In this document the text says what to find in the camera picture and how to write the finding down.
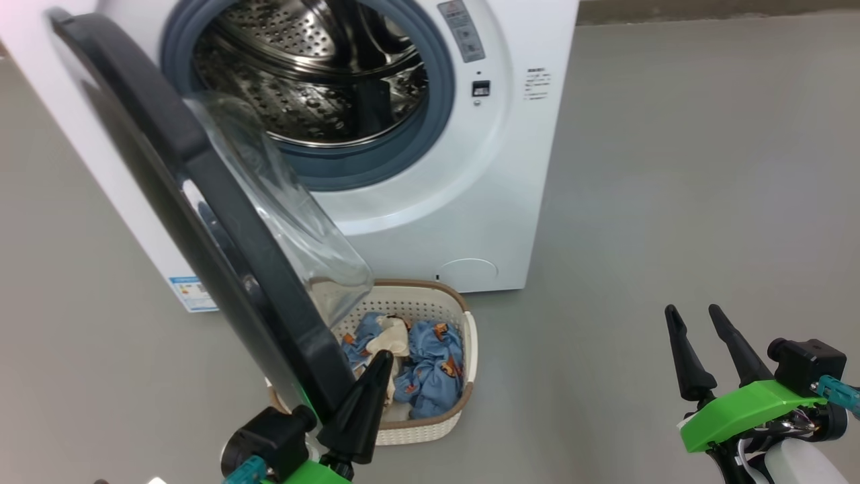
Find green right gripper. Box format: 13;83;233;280
664;305;849;452

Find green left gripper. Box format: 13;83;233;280
265;350;395;484

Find cream and orange garment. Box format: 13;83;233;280
363;316;411;404

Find blue patterned garment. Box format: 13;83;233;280
341;313;466;419

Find dark round glass washer door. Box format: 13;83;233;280
47;8;375;424

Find white front-load washing machine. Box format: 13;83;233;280
0;0;580;313

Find stainless steel washing machine drum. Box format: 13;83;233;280
193;0;431;145

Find cream perforated laundry basket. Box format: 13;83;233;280
269;279;479;446

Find round white filter cover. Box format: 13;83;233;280
435;259;499;291

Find blue energy label sticker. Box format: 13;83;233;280
168;276;219;313

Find small black text sticker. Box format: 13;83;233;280
524;67;552;102

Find grey warning label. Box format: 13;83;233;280
437;0;486;63

